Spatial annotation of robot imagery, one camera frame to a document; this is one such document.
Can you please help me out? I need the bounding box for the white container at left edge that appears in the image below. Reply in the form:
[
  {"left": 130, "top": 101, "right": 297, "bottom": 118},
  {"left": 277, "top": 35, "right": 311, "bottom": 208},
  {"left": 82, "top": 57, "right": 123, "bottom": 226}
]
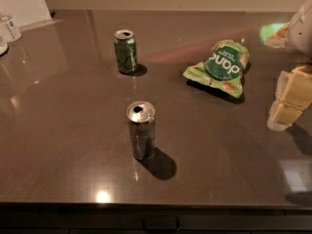
[{"left": 0, "top": 36, "right": 8, "bottom": 56}]

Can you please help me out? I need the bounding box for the silver redbull can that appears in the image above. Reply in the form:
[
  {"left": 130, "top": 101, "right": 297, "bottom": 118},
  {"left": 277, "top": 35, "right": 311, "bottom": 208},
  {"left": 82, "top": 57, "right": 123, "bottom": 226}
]
[{"left": 126, "top": 100, "right": 156, "bottom": 161}]

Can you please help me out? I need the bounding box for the clear plastic water bottle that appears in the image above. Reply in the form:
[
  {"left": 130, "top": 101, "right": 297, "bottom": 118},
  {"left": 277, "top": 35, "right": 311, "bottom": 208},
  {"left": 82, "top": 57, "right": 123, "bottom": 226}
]
[{"left": 0, "top": 10, "right": 21, "bottom": 43}]

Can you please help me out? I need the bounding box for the black drawer handle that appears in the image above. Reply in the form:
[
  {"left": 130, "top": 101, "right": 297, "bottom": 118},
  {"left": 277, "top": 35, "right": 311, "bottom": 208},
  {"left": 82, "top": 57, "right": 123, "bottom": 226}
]
[{"left": 141, "top": 216, "right": 180, "bottom": 234}]

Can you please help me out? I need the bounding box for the green soda can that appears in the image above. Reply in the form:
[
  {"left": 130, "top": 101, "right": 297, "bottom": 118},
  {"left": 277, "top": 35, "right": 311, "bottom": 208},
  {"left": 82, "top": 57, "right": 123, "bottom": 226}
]
[{"left": 114, "top": 29, "right": 137, "bottom": 74}]

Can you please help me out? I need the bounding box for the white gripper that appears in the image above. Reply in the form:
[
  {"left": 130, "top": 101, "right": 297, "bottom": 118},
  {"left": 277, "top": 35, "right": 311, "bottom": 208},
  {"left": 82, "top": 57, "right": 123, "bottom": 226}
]
[{"left": 264, "top": 0, "right": 312, "bottom": 132}]

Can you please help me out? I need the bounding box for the green rice chip bag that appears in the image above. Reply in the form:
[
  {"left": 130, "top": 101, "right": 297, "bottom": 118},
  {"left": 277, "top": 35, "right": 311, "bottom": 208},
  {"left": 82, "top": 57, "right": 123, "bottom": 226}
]
[{"left": 183, "top": 39, "right": 250, "bottom": 98}]

